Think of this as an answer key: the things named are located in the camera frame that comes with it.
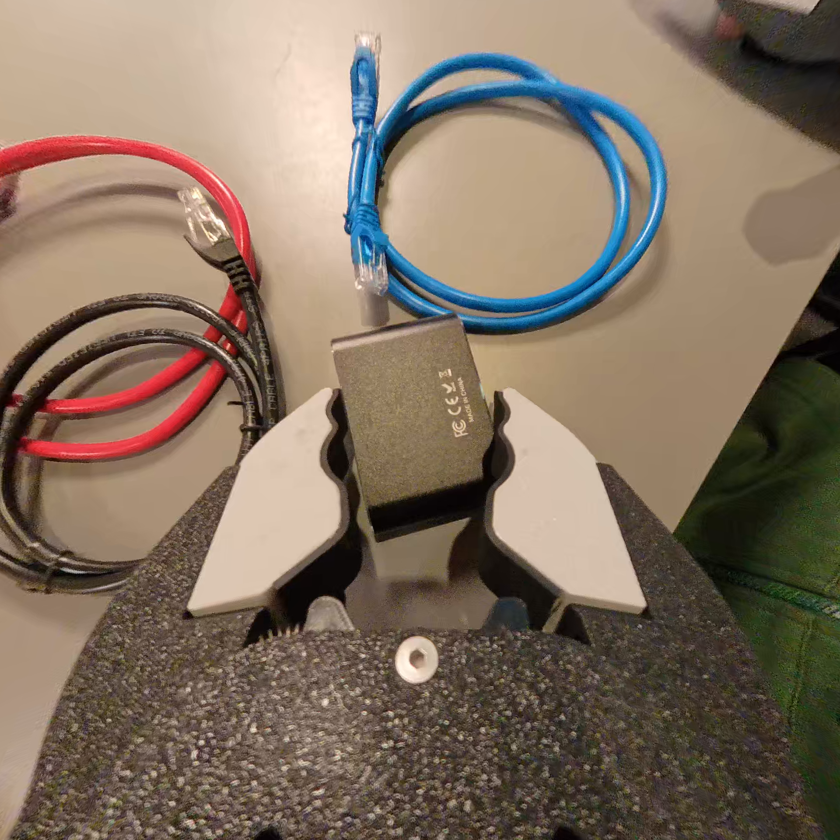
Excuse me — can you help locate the red ethernet cable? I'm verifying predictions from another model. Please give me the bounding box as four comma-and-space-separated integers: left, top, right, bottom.
0, 136, 253, 462

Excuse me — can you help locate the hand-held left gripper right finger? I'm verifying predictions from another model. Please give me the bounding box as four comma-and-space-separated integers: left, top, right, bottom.
484, 387, 648, 629

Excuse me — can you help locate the black ethernet cable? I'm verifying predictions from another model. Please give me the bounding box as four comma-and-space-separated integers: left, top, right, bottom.
0, 187, 286, 595

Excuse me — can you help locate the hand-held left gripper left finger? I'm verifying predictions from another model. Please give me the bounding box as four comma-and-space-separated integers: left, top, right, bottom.
187, 387, 363, 624

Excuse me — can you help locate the black network switch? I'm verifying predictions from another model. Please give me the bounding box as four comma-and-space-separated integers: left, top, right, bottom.
331, 314, 494, 542

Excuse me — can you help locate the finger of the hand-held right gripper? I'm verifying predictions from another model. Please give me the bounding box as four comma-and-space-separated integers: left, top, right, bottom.
633, 0, 719, 35

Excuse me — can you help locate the person's green sweatshirt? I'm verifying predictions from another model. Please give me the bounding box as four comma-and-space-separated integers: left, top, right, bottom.
675, 357, 840, 840

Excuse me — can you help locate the blue ethernet cable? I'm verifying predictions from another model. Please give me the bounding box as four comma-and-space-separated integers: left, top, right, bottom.
344, 31, 668, 336

